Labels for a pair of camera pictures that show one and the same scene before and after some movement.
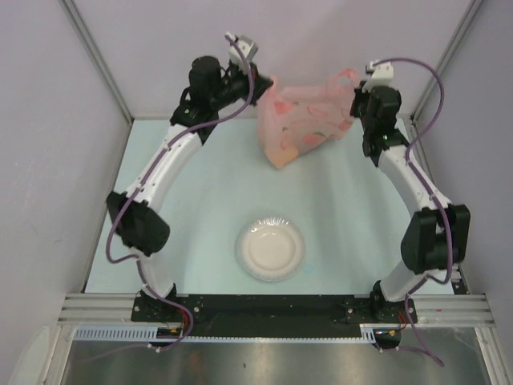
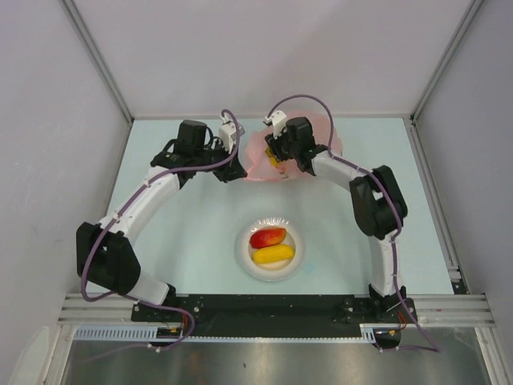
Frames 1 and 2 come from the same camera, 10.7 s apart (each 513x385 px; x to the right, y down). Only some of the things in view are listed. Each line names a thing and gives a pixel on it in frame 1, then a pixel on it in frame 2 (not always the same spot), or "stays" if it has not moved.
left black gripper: (260, 84) -> (230, 171)
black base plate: (274, 315) stays
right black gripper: (359, 95) -> (274, 145)
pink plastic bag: (290, 121) -> (260, 168)
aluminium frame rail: (81, 25) stays
